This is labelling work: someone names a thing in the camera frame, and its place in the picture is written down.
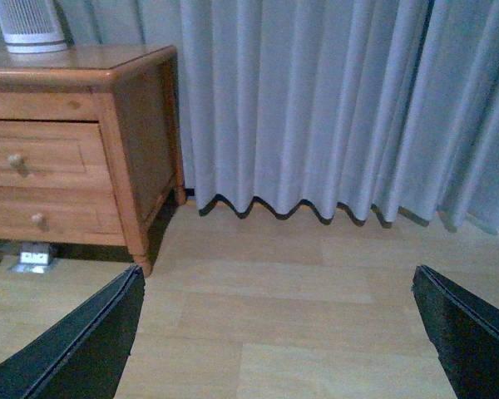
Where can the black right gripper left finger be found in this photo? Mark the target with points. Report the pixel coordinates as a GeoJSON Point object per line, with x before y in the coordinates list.
{"type": "Point", "coordinates": [85, 353]}

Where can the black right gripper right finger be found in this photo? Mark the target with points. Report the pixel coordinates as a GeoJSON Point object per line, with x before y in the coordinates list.
{"type": "Point", "coordinates": [464, 329]}

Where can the white air purifier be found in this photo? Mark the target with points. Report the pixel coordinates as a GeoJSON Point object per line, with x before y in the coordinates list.
{"type": "Point", "coordinates": [31, 26]}

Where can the wooden nightstand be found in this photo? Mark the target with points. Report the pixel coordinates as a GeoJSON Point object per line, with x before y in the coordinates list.
{"type": "Point", "coordinates": [130, 92]}

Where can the floor power socket box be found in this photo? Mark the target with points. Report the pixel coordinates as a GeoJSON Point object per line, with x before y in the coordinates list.
{"type": "Point", "coordinates": [35, 257]}

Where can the wooden drawer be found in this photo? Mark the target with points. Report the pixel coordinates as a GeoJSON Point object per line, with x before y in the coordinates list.
{"type": "Point", "coordinates": [68, 155]}
{"type": "Point", "coordinates": [60, 215]}

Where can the grey curtain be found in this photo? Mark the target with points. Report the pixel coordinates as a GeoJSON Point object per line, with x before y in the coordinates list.
{"type": "Point", "coordinates": [374, 105]}

